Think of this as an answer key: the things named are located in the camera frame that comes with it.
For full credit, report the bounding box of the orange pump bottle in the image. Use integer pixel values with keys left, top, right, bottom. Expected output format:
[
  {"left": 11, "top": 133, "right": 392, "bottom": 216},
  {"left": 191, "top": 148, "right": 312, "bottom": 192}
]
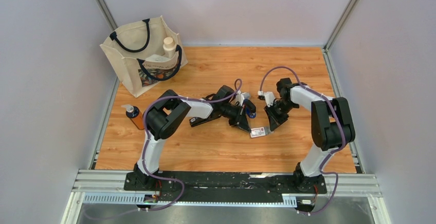
[{"left": 121, "top": 104, "right": 144, "bottom": 130}]

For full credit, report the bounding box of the blue tape dispenser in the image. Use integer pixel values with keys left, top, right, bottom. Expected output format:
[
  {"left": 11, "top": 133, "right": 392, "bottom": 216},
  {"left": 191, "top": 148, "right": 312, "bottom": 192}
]
[{"left": 244, "top": 99, "right": 257, "bottom": 119}]

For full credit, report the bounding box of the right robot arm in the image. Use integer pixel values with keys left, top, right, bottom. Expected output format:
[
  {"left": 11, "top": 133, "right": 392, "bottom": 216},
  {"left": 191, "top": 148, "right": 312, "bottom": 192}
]
[{"left": 258, "top": 78, "right": 355, "bottom": 193}]

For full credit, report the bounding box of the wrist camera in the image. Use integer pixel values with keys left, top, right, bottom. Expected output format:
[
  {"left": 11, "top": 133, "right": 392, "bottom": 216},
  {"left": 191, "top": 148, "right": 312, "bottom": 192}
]
[
  {"left": 235, "top": 90, "right": 250, "bottom": 106},
  {"left": 258, "top": 90, "right": 276, "bottom": 107}
]

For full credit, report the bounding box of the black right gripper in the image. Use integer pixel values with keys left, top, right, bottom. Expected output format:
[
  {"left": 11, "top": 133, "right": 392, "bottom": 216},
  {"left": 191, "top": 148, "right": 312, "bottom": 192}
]
[{"left": 264, "top": 100, "right": 297, "bottom": 131}]

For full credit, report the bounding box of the cream canvas tote bag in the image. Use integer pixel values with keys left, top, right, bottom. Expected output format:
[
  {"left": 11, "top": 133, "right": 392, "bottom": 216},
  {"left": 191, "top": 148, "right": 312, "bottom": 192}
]
[{"left": 100, "top": 16, "right": 188, "bottom": 98}]

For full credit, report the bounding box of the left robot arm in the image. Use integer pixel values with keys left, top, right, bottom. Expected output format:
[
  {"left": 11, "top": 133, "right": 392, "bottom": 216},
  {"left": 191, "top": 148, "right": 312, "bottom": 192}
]
[{"left": 124, "top": 85, "right": 257, "bottom": 191}]

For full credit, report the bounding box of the red white staple box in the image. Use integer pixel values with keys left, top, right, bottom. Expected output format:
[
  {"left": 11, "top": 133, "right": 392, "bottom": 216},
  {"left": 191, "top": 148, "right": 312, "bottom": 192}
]
[{"left": 250, "top": 126, "right": 273, "bottom": 138}]

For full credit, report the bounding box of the black stapler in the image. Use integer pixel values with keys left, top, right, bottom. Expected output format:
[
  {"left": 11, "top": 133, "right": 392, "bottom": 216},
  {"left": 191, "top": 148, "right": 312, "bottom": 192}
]
[{"left": 189, "top": 111, "right": 222, "bottom": 127}]

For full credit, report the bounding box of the white paper in bag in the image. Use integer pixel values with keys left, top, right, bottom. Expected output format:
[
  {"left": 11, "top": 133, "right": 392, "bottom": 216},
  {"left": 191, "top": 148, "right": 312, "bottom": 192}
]
[{"left": 145, "top": 54, "right": 171, "bottom": 64}]

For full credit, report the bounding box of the aluminium rail frame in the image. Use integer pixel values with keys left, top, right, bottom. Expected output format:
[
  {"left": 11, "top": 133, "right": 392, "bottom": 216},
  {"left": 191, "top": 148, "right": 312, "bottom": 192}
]
[{"left": 62, "top": 170, "right": 391, "bottom": 223}]

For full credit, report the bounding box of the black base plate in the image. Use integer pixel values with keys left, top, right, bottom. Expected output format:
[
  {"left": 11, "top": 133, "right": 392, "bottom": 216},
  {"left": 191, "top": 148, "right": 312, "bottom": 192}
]
[{"left": 123, "top": 171, "right": 327, "bottom": 203}]

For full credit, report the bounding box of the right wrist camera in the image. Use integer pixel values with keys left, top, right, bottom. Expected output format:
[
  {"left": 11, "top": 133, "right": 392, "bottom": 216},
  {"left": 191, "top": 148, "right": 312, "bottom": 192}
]
[{"left": 258, "top": 90, "right": 276, "bottom": 107}]

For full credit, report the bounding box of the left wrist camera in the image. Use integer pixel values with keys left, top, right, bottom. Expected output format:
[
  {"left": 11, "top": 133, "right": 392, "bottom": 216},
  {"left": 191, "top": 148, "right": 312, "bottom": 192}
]
[{"left": 235, "top": 90, "right": 250, "bottom": 106}]

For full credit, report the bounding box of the beige bottle in bag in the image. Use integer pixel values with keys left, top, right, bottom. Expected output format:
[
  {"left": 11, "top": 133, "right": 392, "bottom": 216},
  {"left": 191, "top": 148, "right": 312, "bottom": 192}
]
[{"left": 162, "top": 36, "right": 177, "bottom": 59}]

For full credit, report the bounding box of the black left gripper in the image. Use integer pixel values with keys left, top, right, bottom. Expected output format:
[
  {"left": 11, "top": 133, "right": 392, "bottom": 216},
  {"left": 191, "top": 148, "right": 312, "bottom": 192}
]
[{"left": 220, "top": 103, "right": 251, "bottom": 133}]

